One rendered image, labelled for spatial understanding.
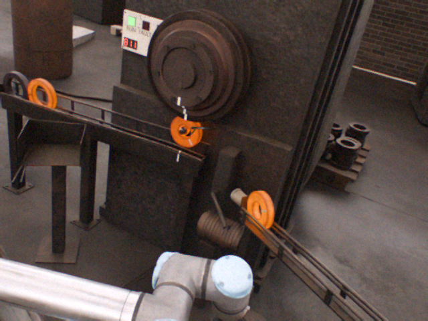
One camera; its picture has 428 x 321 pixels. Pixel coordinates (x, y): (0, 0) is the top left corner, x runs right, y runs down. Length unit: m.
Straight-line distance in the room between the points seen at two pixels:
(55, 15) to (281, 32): 3.07
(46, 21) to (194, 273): 3.80
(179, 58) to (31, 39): 2.98
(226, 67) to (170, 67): 0.24
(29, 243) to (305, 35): 1.76
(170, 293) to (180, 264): 0.09
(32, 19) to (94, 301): 3.84
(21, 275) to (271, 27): 1.32
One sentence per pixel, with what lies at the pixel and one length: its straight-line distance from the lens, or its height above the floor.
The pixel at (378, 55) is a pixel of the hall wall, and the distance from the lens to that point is 7.77.
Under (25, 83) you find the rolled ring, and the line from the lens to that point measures 2.54.
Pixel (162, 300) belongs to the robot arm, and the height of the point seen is 0.98.
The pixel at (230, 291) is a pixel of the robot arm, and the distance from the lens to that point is 0.93.
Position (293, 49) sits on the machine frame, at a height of 1.28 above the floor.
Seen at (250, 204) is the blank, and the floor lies 0.70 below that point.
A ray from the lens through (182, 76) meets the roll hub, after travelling 1.72.
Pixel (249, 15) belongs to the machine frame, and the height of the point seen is 1.36.
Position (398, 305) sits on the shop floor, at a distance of 2.70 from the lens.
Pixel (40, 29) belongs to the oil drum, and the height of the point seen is 0.51.
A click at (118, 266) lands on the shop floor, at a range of 2.34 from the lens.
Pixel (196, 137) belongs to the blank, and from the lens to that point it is 1.90.
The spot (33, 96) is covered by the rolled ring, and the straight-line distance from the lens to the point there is 2.53.
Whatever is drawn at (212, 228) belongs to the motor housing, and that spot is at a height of 0.50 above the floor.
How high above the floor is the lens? 1.64
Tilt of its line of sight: 29 degrees down
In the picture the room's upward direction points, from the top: 12 degrees clockwise
